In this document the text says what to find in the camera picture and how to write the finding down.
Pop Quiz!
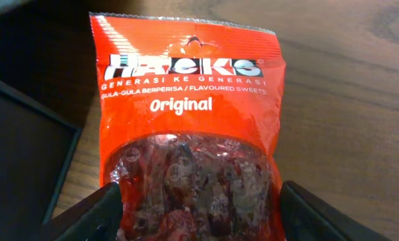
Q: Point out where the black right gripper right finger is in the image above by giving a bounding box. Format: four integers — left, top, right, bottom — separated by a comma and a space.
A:
280, 181, 390, 241

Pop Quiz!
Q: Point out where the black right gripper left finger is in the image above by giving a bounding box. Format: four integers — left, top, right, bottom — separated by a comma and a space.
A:
38, 182, 123, 241

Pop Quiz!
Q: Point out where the red Hacks candy bag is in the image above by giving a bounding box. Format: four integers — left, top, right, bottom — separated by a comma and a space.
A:
89, 13, 286, 240

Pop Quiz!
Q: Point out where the dark green open box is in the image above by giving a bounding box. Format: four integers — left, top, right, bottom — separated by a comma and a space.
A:
0, 81, 82, 240

